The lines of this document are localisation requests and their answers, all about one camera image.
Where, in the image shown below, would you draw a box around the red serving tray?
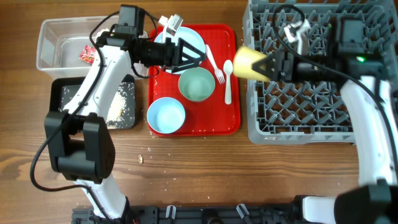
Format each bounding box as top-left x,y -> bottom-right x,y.
148,24 -> 241,136

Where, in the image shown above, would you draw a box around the clear plastic waste bin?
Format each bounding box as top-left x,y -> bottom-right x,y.
35,16 -> 150,80

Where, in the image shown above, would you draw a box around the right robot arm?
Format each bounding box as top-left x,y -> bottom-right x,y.
248,17 -> 397,223

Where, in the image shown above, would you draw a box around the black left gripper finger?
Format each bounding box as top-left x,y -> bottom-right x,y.
174,38 -> 206,60
174,60 -> 203,74

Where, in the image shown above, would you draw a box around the white plastic fork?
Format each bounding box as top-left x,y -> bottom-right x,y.
205,44 -> 225,84

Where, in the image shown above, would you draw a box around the green bowl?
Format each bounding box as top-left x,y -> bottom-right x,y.
178,67 -> 216,102

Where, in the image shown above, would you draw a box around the light blue bowl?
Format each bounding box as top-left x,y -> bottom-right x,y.
147,97 -> 186,134

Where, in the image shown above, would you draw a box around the food crumb on table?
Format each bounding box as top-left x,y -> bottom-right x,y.
138,155 -> 143,164

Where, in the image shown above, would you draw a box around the yellow plastic cup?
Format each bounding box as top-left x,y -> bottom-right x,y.
233,46 -> 269,82

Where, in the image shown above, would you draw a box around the light blue plate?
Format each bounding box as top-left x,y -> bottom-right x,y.
155,27 -> 205,75

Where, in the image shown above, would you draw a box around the black food waste tray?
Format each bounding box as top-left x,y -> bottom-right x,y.
49,75 -> 136,129

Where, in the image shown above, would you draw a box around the red snack wrapper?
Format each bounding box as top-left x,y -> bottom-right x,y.
79,45 -> 96,65

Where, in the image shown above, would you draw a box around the rice and food scraps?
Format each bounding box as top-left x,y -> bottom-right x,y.
58,82 -> 136,129

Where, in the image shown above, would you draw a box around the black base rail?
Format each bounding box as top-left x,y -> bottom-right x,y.
71,203 -> 302,224

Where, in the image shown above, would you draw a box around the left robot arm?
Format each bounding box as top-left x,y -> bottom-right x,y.
41,4 -> 206,223

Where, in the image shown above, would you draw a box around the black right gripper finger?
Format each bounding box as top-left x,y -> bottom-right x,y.
252,64 -> 279,82
252,51 -> 282,67

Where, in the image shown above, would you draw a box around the grey dishwasher rack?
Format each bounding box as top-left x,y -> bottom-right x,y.
243,0 -> 397,144

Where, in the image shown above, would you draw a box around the white plastic spoon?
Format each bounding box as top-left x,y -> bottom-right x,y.
223,60 -> 233,105

